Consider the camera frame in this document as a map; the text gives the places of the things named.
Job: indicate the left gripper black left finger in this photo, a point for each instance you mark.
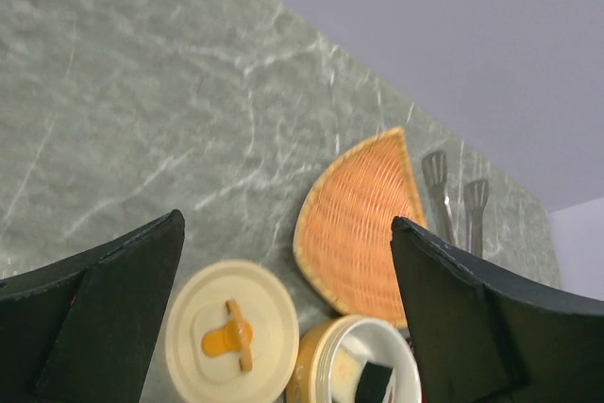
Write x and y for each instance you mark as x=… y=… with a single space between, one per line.
x=84 y=329

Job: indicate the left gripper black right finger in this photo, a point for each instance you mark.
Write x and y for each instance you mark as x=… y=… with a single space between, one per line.
x=481 y=333

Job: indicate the sushi roll red centre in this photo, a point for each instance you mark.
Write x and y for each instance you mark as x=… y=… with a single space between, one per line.
x=376 y=384

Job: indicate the cream lid with orange handle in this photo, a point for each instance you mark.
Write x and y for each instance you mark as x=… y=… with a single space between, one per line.
x=232 y=335

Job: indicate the metal tongs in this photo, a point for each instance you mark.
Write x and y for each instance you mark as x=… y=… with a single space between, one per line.
x=475 y=198

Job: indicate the sushi roll green centre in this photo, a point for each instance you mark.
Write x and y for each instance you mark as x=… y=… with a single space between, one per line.
x=346 y=371

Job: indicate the red bowl silver inside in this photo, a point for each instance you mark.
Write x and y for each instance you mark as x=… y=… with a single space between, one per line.
x=410 y=344

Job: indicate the woven bamboo tray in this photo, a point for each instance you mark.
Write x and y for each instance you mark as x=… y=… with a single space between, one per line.
x=343 y=231

